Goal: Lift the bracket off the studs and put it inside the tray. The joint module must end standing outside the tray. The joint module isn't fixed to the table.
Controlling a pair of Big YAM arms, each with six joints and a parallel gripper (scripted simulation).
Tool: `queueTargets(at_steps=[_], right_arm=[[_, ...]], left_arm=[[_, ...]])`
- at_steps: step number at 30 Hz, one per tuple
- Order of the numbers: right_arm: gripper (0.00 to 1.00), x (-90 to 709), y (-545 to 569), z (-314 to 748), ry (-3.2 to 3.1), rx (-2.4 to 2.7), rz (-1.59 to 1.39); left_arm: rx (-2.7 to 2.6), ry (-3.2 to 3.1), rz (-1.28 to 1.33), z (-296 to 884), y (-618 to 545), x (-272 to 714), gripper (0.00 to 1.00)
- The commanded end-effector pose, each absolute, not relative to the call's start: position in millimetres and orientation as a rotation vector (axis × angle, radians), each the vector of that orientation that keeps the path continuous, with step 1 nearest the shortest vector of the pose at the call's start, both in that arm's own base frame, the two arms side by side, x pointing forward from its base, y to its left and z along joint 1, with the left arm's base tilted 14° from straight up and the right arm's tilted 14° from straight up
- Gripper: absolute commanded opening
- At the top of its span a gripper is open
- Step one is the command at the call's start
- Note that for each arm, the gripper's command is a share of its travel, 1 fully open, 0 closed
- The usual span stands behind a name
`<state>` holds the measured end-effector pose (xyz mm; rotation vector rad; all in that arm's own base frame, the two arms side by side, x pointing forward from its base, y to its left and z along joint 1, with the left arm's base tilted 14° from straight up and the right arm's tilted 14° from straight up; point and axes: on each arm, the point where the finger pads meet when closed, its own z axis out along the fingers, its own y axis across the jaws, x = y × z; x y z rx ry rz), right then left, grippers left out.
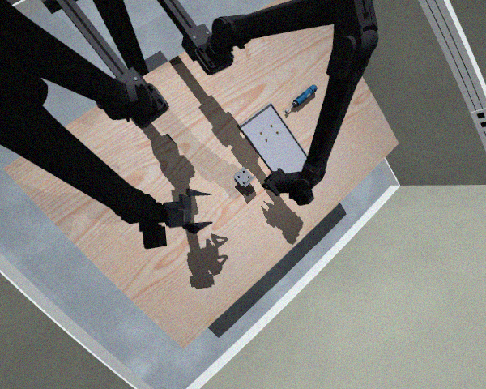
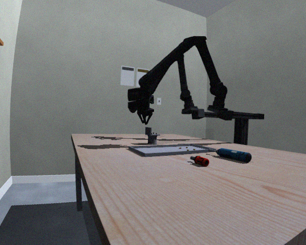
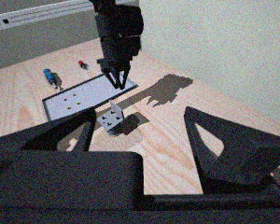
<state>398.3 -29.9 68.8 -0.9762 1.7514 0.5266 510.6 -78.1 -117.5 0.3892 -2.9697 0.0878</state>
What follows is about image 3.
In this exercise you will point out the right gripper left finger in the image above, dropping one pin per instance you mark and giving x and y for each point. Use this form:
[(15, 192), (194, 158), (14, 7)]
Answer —
[(46, 136)]

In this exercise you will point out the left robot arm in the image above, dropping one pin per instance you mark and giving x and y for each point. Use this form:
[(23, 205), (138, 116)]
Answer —
[(126, 20)]

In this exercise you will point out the grey metal bracket with holes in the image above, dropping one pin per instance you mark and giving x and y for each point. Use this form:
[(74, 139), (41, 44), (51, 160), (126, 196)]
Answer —
[(112, 118)]

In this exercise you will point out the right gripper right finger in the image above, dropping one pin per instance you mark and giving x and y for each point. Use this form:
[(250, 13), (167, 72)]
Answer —
[(247, 151)]

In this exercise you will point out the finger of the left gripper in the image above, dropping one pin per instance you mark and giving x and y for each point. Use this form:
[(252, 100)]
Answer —
[(106, 73), (115, 73)]

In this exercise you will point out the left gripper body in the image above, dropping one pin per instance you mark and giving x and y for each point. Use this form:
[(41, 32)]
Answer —
[(110, 48)]

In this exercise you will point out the blue screwdriver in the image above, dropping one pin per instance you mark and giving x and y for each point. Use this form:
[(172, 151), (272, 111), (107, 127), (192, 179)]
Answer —
[(50, 77)]

